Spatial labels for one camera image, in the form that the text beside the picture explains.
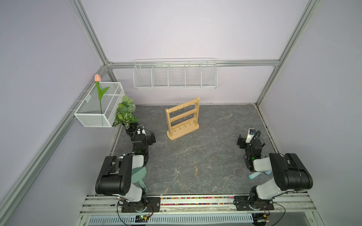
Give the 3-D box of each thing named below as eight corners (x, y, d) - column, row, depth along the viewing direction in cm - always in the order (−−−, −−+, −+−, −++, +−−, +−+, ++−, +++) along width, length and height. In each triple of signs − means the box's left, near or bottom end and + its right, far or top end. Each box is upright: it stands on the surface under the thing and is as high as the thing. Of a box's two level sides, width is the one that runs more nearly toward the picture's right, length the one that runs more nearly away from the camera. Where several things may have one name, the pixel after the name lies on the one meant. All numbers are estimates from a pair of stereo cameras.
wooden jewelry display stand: (170, 141, 101) (165, 117, 80) (167, 135, 104) (162, 110, 83) (199, 128, 108) (202, 103, 87) (196, 123, 111) (198, 98, 90)
